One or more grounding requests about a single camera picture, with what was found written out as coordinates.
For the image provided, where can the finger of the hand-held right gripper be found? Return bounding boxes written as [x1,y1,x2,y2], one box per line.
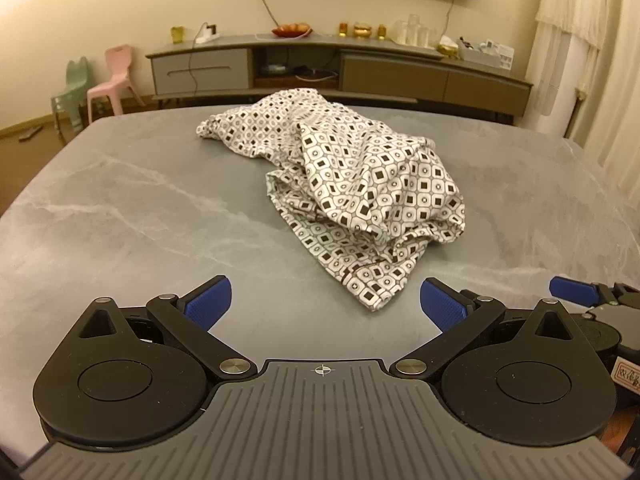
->
[549,276,640,310]

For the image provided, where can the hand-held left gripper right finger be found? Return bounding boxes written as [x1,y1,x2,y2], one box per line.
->
[389,276,584,380]

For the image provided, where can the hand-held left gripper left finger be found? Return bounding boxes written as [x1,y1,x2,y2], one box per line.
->
[69,275,257,380]

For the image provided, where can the white black-patterned pants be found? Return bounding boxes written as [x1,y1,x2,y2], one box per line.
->
[196,89,467,312]

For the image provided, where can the white standing air conditioner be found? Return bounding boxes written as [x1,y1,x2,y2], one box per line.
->
[537,35,586,136]

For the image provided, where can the long grey-brown TV cabinet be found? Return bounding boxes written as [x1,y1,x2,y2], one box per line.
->
[146,34,535,126]

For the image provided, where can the white basket of small boxes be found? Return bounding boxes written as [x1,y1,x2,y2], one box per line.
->
[457,36,516,71]

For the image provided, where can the pink plastic chair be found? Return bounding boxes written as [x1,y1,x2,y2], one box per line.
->
[86,45,146,123]

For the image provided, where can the cream curtain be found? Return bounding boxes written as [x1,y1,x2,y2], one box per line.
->
[535,0,640,176]

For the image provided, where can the green plastic chair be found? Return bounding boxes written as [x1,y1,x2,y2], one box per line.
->
[50,56,93,133]

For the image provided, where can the group of clear glasses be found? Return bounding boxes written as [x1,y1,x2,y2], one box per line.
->
[392,14,431,46]

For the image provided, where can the red plate of fruit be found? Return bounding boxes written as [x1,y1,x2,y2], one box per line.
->
[271,23,313,38]

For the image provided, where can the black power strip cable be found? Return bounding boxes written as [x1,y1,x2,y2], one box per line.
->
[186,22,211,93]

